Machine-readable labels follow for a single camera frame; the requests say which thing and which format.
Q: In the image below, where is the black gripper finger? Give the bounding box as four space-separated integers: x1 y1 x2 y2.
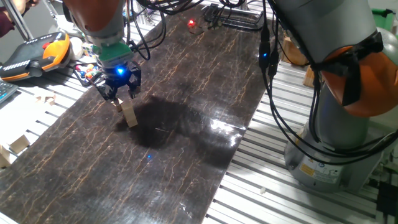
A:
127 79 142 100
96 82 121 103

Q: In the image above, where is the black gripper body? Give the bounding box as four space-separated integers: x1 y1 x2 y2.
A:
99 60 142 90

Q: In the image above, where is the maroon sleeved forearm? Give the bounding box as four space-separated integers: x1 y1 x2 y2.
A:
0 6 16 38

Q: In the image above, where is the bare person hand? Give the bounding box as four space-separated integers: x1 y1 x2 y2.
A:
12 0 40 13

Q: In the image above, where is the green wrist adapter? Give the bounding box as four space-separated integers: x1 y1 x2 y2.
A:
93 42 134 68

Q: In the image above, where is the coloured bead toy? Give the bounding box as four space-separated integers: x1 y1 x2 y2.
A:
74 63 103 81

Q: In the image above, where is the white puzzle cube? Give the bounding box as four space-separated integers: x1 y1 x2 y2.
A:
81 42 96 59

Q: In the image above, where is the small wooden pieces pile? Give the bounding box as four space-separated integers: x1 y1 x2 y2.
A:
33 91 57 107

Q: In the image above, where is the orange black teach pendant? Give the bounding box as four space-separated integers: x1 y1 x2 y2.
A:
0 30 72 82

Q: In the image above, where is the small board red light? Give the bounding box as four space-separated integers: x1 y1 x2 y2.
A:
186 18 208 35

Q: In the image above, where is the dark marble pattern mat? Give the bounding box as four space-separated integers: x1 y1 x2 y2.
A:
0 0 268 224

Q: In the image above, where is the black computer keyboard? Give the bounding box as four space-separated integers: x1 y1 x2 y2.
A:
0 80 19 105

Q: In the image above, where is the large wooden block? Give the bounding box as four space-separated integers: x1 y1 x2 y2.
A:
8 134 31 155
0 144 12 169

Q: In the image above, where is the green felt mat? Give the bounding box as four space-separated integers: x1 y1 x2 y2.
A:
371 7 395 32

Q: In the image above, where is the aluminium frame post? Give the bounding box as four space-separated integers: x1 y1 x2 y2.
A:
2 0 35 41

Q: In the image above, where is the black cable bundle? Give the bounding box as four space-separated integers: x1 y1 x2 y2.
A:
124 0 398 166

